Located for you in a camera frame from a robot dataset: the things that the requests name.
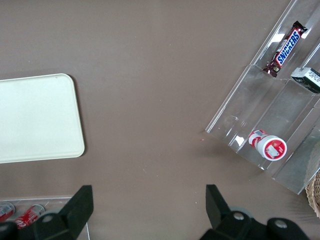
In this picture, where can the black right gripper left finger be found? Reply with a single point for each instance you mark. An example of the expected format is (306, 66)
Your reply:
(75, 212)

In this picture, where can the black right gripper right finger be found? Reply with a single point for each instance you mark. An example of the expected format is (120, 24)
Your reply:
(220, 215)

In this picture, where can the woven wicker basket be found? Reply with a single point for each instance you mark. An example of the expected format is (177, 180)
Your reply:
(314, 193)

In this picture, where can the cream plastic tray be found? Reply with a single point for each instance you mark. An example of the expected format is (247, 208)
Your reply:
(37, 117)

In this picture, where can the clear acrylic can holder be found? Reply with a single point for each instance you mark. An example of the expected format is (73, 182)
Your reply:
(53, 201)

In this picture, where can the red cola can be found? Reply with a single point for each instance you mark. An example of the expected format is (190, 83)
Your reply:
(5, 211)
(28, 216)

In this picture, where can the red white yogurt cup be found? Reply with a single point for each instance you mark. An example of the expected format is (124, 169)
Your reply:
(268, 145)

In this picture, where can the clear acrylic display rack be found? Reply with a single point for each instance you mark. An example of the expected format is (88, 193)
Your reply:
(275, 105)

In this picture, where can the black white small carton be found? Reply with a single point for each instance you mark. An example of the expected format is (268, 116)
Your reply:
(307, 78)

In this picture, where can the Snickers chocolate bar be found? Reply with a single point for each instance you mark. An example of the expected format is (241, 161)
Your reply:
(286, 48)

